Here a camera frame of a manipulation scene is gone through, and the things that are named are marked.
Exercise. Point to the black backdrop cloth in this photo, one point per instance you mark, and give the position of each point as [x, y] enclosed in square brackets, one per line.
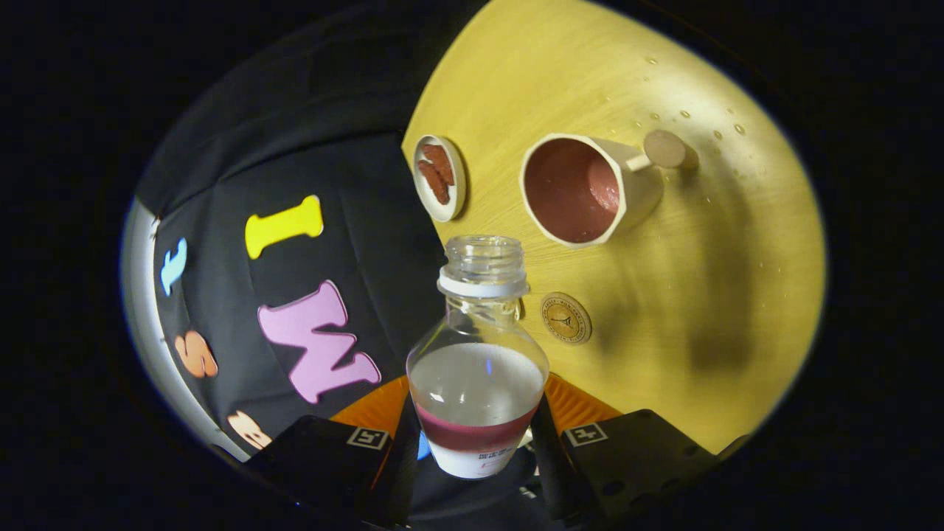
[354, 162]

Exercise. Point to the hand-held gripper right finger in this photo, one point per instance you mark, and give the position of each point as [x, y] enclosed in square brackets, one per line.
[549, 479]

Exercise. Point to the clear juice bottle pink label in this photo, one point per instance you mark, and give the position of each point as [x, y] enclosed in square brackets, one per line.
[476, 391]

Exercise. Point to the round wooden coaster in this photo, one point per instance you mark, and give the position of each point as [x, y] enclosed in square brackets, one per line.
[566, 318]

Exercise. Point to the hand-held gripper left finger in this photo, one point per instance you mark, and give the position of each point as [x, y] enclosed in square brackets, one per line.
[398, 479]

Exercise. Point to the wooden table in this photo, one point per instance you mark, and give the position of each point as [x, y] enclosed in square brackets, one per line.
[560, 59]

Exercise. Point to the white oval plate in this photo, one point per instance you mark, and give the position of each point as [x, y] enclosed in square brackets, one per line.
[457, 199]

